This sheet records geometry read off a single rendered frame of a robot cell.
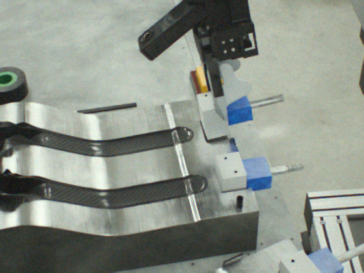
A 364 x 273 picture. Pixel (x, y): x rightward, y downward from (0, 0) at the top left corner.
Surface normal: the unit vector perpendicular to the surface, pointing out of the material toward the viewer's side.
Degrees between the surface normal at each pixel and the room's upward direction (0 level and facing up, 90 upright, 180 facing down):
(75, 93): 0
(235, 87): 71
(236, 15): 82
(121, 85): 0
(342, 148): 0
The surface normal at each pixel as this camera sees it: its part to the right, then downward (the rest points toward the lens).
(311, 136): -0.04, -0.73
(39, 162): 0.32, -0.73
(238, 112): 0.16, 0.56
